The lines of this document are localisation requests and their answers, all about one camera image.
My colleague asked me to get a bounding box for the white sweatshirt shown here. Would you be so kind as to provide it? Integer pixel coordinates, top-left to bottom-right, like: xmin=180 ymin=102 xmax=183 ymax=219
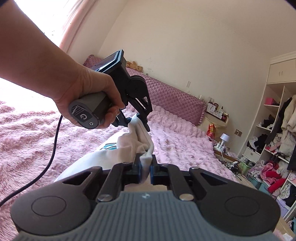
xmin=56 ymin=115 xmax=154 ymax=183

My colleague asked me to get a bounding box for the person's left forearm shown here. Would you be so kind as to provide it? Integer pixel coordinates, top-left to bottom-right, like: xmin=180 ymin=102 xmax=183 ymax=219
xmin=1 ymin=1 xmax=83 ymax=100

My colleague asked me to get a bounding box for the person's left hand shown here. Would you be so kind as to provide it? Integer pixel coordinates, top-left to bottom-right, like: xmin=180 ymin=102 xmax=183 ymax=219
xmin=54 ymin=64 xmax=125 ymax=128

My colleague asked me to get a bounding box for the white power strip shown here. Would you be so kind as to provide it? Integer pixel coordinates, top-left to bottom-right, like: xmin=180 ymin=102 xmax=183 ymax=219
xmin=214 ymin=141 xmax=227 ymax=153

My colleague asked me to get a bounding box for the green basket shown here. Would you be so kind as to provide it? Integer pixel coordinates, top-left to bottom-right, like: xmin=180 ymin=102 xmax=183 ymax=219
xmin=238 ymin=162 xmax=251 ymax=176

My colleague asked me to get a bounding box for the red snack bag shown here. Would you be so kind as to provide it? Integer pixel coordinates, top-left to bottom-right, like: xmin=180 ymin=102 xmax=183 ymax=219
xmin=206 ymin=123 xmax=216 ymax=139

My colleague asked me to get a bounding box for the white table lamp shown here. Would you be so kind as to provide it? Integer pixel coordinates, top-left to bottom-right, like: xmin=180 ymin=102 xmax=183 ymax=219
xmin=220 ymin=133 xmax=230 ymax=149

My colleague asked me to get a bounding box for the pink fluffy bed blanket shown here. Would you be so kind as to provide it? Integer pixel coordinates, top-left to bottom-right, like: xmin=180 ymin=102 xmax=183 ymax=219
xmin=0 ymin=100 xmax=239 ymax=241

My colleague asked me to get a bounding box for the brown teddy bear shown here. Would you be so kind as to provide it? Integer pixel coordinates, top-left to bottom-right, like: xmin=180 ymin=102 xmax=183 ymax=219
xmin=126 ymin=61 xmax=143 ymax=72

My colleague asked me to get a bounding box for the purple quilted headboard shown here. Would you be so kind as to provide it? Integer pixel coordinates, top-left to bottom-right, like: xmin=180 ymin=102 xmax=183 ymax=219
xmin=83 ymin=54 xmax=206 ymax=127

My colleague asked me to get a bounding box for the white desk calendar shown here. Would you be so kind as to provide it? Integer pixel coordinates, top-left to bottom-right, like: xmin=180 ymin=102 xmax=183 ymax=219
xmin=206 ymin=103 xmax=216 ymax=113

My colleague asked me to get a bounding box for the white open shelf unit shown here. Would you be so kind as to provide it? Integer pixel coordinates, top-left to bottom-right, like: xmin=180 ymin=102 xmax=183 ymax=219
xmin=242 ymin=55 xmax=295 ymax=222

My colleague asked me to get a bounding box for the pink curtain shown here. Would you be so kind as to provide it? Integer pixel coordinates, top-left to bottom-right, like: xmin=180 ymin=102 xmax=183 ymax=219
xmin=59 ymin=0 xmax=97 ymax=53

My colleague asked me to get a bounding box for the black cable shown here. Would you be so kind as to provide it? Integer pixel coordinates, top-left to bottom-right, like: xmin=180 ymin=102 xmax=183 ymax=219
xmin=0 ymin=114 xmax=64 ymax=208

